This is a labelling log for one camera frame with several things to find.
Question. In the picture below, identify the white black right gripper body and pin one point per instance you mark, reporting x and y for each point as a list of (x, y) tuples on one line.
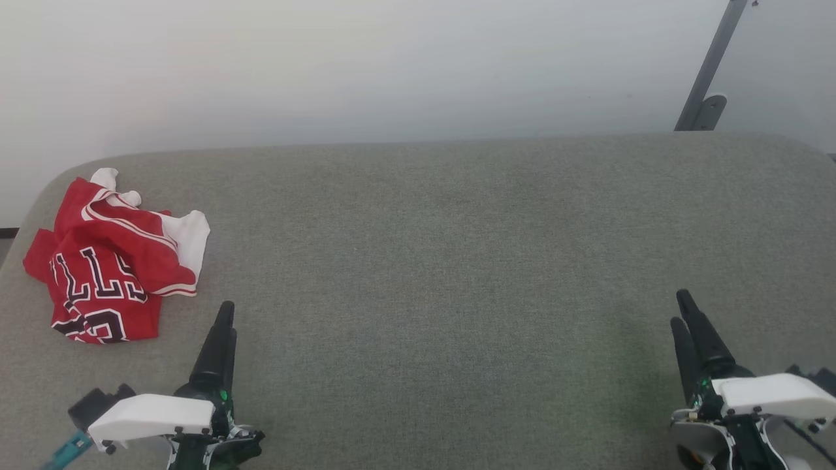
[(771, 395)]

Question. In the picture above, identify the grey metal pole with bracket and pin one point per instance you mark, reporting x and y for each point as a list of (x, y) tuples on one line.
[(712, 62)]

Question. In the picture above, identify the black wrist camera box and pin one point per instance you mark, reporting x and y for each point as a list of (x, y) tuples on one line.
[(819, 378), (98, 403)]

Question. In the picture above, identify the grey fabric sofa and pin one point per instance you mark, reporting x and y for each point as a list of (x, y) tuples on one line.
[(424, 261)]

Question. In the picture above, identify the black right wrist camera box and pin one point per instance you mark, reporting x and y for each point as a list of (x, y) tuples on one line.
[(819, 378)]

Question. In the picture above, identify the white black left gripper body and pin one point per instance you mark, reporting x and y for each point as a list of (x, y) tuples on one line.
[(150, 418)]

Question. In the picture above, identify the red basketball jersey white trim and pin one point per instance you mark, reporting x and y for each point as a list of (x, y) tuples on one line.
[(111, 235)]

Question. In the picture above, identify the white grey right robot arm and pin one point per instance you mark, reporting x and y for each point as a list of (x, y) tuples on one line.
[(695, 444)]

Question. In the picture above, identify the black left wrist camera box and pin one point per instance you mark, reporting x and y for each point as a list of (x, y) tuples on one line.
[(98, 403)]

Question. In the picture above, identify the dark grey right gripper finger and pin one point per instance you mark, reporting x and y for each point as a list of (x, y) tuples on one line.
[(684, 359), (708, 346)]

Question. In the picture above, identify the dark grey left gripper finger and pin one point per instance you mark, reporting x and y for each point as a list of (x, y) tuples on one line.
[(231, 365), (212, 356)]

